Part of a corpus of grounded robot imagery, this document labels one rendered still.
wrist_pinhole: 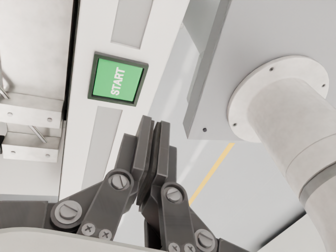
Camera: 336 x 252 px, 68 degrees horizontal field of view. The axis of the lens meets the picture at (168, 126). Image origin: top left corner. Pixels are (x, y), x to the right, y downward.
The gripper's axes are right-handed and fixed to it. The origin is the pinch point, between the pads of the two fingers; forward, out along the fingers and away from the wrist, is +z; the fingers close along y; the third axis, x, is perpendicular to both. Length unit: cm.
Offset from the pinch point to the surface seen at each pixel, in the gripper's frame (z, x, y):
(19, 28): 20.5, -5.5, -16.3
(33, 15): 20.8, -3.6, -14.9
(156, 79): 15.9, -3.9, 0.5
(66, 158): 14.2, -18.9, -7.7
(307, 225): 145, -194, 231
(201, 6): 65, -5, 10
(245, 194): 143, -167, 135
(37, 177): 27, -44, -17
